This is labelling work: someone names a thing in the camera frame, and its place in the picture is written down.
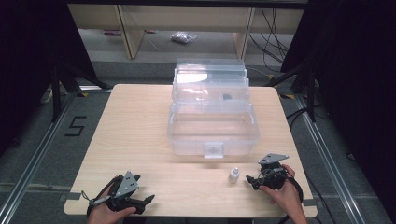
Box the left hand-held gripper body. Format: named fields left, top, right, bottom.
left=106, top=170, right=148, bottom=216

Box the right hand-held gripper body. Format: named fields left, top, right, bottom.
left=257, top=152, right=290, bottom=191

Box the small white dropper bottle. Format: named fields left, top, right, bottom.
left=227, top=166, right=241, bottom=184

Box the clear plastic storage box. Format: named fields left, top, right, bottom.
left=166, top=57, right=261, bottom=160

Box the person's right hand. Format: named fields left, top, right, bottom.
left=259, top=163, right=308, bottom=224

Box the person's left hand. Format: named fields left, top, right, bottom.
left=86, top=186, right=138, bottom=224

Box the black metal stand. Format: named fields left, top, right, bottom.
left=263, top=60, right=319, bottom=123
left=49, top=60, right=114, bottom=123

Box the clear plastic bag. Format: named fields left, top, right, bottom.
left=170, top=31, right=198, bottom=45

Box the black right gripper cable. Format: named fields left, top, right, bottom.
left=278, top=169, right=304, bottom=224

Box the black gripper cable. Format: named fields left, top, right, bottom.
left=278, top=169, right=304, bottom=224
left=80, top=175, right=123, bottom=218

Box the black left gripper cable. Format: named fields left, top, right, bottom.
left=80, top=175, right=123, bottom=218

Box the metal floor rail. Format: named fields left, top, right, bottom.
left=0, top=91, right=78, bottom=224
left=293, top=94, right=369, bottom=224

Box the black floor cable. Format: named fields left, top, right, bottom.
left=285, top=105, right=325, bottom=131

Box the bundle of black cables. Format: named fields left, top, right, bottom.
left=247, top=8, right=291, bottom=65

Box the light wooden desk frame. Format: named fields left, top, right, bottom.
left=67, top=3, right=305, bottom=60

